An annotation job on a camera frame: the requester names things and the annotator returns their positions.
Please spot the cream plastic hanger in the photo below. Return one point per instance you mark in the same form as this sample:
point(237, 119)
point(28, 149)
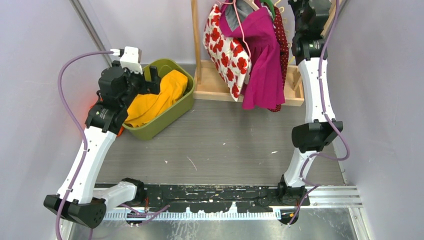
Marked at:
point(283, 8)

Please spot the green plastic bin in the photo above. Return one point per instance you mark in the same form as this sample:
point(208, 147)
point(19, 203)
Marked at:
point(155, 126)

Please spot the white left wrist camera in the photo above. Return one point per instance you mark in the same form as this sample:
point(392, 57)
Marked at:
point(131, 58)

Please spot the yellow pleated skirt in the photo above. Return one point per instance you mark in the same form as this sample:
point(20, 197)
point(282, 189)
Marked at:
point(145, 108)

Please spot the aluminium rail frame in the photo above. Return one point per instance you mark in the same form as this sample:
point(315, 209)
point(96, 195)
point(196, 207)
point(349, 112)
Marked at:
point(333, 213)

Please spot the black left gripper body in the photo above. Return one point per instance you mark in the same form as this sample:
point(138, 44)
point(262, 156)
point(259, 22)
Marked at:
point(137, 84)

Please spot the dark red polka-dot skirt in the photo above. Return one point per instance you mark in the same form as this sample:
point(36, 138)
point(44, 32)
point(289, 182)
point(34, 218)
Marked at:
point(283, 45)

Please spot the pink wire hanger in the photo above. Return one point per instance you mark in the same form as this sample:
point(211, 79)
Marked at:
point(234, 4)

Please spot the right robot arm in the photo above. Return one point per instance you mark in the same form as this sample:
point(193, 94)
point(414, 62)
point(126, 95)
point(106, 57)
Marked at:
point(309, 47)

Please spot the wooden hanger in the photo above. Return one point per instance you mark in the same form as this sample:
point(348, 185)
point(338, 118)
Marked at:
point(254, 4)

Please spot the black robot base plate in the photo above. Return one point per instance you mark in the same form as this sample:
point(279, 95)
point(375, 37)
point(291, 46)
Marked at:
point(219, 198)

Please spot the magenta dress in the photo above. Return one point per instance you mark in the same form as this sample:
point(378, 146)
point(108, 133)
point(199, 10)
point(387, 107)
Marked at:
point(265, 88)

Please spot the white red poppy garment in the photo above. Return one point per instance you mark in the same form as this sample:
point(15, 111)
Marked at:
point(228, 55)

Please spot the green plastic hanger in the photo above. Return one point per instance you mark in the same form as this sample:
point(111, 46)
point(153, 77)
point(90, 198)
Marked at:
point(270, 6)

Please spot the orange object behind bin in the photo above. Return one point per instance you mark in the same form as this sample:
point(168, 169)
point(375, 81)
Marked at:
point(120, 130)

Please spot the wooden clothes rack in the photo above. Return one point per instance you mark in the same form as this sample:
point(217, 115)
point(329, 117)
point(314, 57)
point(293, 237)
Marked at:
point(209, 85)

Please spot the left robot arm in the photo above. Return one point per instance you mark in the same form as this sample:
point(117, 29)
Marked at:
point(76, 200)

